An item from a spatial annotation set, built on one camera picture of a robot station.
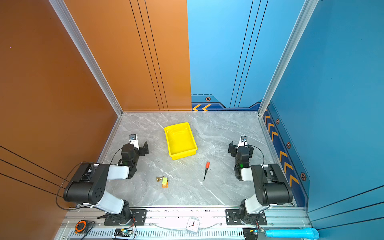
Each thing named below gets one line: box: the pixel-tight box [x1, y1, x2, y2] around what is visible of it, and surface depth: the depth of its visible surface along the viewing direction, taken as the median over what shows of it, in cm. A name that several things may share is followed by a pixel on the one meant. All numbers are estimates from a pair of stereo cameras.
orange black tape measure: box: [74, 219, 88, 234], surface depth 70 cm
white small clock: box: [186, 217, 201, 234], surface depth 71 cm
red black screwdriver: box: [203, 161, 211, 182], surface depth 93 cm
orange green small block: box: [162, 177, 169, 188], surface depth 84 cm
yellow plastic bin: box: [164, 122, 198, 161], surface depth 102 cm
